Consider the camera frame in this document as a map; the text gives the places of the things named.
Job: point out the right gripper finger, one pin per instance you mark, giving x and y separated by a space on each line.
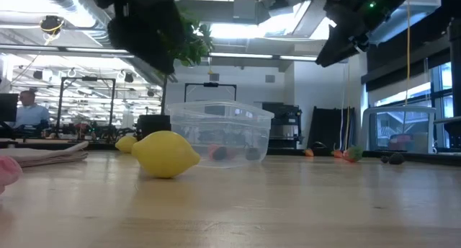
331 46
347 51

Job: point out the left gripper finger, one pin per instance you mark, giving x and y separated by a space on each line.
167 46
131 35

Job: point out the clear plastic tupperware container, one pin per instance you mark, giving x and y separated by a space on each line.
223 129

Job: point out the green leafy toy produce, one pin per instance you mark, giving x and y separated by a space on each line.
357 152

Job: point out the small red strawberry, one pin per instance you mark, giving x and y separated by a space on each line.
338 154

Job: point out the small pink toy produce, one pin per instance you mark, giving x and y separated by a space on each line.
346 155

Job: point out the small yellow lemon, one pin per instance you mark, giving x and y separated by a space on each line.
125 144

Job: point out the large yellow lemon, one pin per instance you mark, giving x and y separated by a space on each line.
164 156

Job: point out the small dark berry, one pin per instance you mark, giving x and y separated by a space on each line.
384 159

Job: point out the dark green toy produce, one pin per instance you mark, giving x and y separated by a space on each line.
397 158

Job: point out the plain black ball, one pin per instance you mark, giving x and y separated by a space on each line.
253 154

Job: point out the large pink toy produce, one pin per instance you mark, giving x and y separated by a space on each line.
8 172

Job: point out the small orange toy produce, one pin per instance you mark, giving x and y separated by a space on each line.
308 152

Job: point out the green leafy indoor tree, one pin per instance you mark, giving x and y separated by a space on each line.
196 46

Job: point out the black leaning panel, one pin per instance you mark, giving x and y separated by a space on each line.
326 127

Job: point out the long ceiling light strip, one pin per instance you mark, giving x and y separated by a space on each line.
252 55

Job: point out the black planter pot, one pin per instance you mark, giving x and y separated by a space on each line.
153 124

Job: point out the white framed chair back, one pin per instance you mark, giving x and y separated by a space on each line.
367 129

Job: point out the black equipment cart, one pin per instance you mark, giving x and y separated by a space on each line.
284 127

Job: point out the person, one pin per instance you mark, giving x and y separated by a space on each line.
30 112

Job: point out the black computer monitor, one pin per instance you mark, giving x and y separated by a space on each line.
9 107

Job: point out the folded beige cloth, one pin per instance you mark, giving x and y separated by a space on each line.
39 156

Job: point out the black frame with camera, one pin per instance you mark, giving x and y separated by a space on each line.
210 84

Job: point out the black tall rig frame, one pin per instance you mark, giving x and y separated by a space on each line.
86 79

